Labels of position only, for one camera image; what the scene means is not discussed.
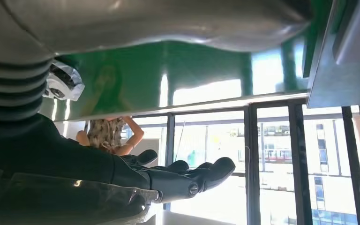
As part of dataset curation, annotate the small white face-print package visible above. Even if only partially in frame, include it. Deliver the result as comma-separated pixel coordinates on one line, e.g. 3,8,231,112
43,60,86,102

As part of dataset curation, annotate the black weighing device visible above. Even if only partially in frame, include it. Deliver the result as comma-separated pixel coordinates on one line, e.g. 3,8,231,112
307,0,360,109

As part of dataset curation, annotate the clear plastic cover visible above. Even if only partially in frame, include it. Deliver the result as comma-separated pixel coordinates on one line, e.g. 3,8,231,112
0,167,161,225

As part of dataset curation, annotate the black window frame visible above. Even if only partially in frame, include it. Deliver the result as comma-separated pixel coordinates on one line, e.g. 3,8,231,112
130,98,360,225

